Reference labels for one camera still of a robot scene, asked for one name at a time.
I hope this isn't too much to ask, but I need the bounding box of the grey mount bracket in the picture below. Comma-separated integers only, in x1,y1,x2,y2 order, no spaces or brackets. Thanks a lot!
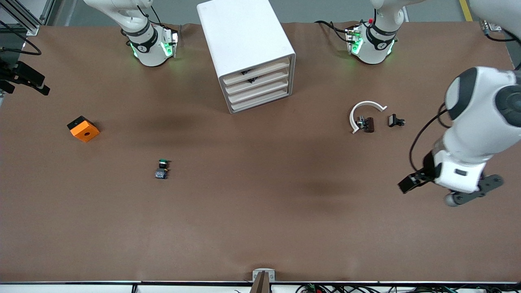
252,269,276,282

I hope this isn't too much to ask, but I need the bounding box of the black base cable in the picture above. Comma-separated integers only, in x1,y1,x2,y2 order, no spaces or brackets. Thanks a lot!
315,20,351,43

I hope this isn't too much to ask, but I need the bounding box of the green push button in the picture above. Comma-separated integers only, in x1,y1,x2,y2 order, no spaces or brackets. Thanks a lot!
154,159,171,180

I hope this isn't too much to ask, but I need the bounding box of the orange and black box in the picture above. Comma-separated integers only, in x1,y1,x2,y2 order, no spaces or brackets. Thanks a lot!
67,116,100,143

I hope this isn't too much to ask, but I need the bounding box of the brown table cover mat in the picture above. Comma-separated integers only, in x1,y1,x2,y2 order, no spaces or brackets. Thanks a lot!
0,21,521,283

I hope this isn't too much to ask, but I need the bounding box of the small brown component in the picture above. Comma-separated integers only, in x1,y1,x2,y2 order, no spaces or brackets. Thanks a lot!
357,116,375,133

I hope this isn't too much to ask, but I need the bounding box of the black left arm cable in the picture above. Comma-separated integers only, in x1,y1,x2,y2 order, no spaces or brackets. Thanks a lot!
409,104,448,173

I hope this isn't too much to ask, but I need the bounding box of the white curved bracket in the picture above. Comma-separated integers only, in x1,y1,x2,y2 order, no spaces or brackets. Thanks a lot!
349,101,387,134

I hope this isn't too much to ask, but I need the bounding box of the black cable bundle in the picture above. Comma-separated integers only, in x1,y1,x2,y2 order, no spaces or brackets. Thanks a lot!
295,283,521,293

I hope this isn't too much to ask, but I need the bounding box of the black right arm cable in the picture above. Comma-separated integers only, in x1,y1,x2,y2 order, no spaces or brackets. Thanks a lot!
0,20,42,56

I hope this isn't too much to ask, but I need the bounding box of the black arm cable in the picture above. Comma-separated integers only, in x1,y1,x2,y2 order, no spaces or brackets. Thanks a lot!
0,20,42,56
409,104,448,173

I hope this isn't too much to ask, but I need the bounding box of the white table edge rail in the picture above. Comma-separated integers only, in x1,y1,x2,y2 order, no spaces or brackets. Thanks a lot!
0,280,521,293

